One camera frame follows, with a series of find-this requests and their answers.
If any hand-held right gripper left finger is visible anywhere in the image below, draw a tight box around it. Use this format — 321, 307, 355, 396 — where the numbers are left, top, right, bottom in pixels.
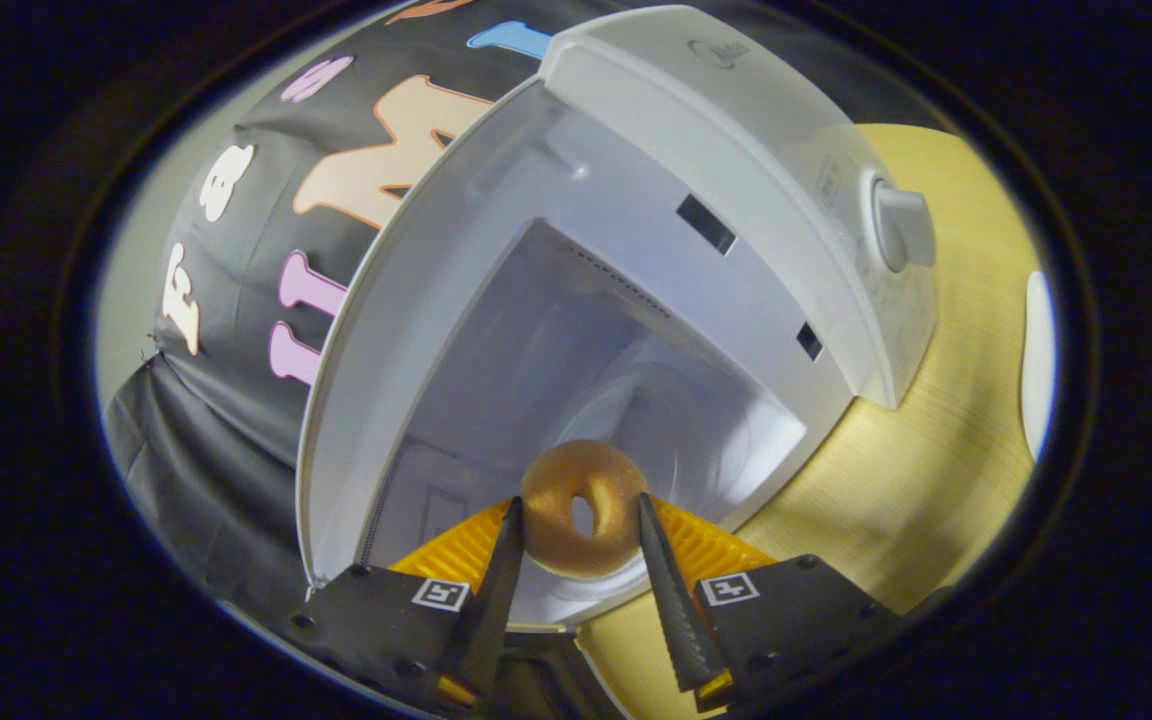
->
281, 496, 527, 716

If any brown glazed doughnut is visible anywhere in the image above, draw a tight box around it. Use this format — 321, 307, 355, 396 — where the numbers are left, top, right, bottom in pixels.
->
520, 440, 649, 581

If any white microwave oven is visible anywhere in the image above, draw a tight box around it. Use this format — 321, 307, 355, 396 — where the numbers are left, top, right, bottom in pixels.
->
294, 5, 939, 641

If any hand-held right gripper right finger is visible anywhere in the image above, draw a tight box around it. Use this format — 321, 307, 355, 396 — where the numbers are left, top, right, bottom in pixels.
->
636, 492, 905, 713

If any white oblong plate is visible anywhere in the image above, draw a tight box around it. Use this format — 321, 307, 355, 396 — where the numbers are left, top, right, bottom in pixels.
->
1021, 270, 1059, 463

